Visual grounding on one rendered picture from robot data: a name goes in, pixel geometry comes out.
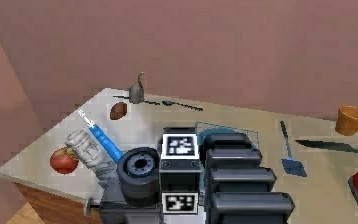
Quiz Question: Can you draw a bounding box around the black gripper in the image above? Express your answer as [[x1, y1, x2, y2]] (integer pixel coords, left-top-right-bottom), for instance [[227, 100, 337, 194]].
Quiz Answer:
[[99, 146, 165, 224]]

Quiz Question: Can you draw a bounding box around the grey dispenser with spout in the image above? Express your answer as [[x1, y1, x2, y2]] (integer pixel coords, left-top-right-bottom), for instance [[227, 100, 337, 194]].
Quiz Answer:
[[128, 71, 146, 105]]

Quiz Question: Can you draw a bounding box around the blue stick with white tip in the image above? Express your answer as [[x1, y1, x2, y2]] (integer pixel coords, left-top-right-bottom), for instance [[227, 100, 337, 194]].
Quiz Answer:
[[76, 108, 125, 165]]

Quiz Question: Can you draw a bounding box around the red tomato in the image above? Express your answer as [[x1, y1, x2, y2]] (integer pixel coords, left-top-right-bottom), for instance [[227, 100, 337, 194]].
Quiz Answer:
[[49, 146, 80, 176]]

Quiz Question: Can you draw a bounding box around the thin black utensil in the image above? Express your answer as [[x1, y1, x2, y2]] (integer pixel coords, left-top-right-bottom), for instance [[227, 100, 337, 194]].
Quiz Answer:
[[112, 94, 162, 107]]

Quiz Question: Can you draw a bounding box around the black spoon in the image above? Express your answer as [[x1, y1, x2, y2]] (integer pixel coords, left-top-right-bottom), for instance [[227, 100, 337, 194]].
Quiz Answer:
[[161, 99, 204, 112]]

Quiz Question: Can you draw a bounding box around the wooden counter with pale top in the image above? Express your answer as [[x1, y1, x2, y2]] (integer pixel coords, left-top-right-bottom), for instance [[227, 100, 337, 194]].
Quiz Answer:
[[0, 87, 358, 224]]

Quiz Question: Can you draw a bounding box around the clear blue bowl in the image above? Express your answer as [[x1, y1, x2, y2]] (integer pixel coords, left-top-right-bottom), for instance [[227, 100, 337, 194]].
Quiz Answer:
[[194, 121, 260, 152]]

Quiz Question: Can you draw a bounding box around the blue spatula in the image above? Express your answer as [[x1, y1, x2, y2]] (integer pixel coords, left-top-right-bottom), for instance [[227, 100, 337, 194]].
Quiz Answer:
[[279, 120, 308, 178]]

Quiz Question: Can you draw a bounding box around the dark knife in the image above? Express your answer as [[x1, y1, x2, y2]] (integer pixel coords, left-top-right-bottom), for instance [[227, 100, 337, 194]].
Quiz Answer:
[[294, 138, 358, 156]]

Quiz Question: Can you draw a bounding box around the orange cup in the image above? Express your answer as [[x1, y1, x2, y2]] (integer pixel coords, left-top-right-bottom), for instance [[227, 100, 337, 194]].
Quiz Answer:
[[334, 105, 358, 137]]

